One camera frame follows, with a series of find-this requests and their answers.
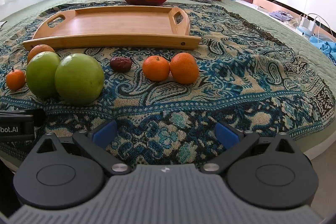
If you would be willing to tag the white charger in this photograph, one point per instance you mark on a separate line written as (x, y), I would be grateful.
(307, 22)

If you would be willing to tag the blue cloth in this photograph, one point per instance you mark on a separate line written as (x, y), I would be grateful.
(325, 48)

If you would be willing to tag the blue patterned blanket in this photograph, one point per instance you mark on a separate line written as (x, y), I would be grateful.
(236, 82)

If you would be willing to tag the green quilted bedspread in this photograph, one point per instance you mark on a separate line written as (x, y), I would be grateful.
(288, 37)

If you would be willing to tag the small tangerine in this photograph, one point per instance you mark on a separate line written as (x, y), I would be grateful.
(15, 79)

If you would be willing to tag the lilac cloth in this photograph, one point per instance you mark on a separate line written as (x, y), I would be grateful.
(281, 16)

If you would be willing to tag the tangerine with stem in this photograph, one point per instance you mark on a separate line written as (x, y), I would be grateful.
(156, 69)

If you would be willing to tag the green apple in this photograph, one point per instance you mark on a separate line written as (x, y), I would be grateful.
(78, 79)
(42, 77)

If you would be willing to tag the bright orange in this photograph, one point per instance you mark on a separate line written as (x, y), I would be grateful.
(184, 68)

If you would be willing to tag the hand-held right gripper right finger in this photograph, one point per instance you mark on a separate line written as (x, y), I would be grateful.
(226, 133)

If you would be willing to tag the red date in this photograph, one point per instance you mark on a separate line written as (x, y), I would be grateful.
(120, 64)

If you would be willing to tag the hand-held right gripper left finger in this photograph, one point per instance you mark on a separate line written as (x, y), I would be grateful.
(105, 132)

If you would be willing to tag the large dull orange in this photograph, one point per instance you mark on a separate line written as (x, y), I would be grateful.
(39, 50)

